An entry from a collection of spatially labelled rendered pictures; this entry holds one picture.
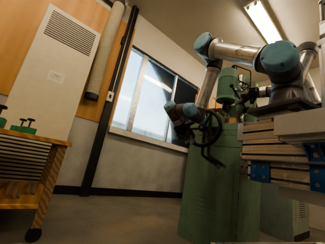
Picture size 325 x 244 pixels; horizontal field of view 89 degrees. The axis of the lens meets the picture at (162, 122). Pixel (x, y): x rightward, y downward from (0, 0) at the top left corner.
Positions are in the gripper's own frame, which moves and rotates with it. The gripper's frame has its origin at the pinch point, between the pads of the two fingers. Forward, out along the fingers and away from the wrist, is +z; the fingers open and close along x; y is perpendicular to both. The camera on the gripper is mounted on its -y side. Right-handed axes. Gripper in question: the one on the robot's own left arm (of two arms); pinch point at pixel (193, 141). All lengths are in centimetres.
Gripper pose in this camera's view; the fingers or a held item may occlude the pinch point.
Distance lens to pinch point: 119.5
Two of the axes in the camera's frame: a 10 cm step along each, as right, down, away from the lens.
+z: 4.9, 7.4, 4.7
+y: -5.1, 6.8, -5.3
